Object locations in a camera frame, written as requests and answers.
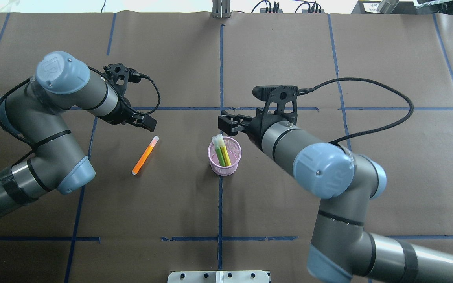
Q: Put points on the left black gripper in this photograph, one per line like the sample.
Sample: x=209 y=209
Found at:
x=124 y=112

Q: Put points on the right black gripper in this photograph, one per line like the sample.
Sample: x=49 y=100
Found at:
x=255 y=126

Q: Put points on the yellow highlighter pen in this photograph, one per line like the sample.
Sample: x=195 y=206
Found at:
x=224 y=150

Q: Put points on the green highlighter pen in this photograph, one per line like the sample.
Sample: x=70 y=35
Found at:
x=217 y=148

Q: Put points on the orange highlighter pen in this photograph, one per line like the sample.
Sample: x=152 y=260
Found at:
x=138 y=166

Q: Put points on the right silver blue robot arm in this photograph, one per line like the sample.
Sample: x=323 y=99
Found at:
x=345 y=182

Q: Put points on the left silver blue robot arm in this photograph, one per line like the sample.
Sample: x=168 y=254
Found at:
x=32 y=113

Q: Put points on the pink mesh pen holder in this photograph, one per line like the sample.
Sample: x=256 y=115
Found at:
x=234 y=151

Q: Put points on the black box under cylinder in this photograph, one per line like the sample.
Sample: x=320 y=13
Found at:
x=371 y=7

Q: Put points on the steel cylinder weight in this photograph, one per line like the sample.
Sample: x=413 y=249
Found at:
x=387 y=6

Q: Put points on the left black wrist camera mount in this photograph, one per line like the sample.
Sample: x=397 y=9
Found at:
x=119 y=76

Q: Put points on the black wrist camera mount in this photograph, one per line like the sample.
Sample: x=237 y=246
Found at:
x=280 y=102
x=119 y=76

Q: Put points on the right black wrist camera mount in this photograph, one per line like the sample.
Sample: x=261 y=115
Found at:
x=280 y=102

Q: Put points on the aluminium frame post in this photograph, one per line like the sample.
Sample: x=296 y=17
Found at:
x=221 y=9

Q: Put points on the white camera pole with base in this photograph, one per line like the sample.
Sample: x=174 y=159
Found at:
x=220 y=276

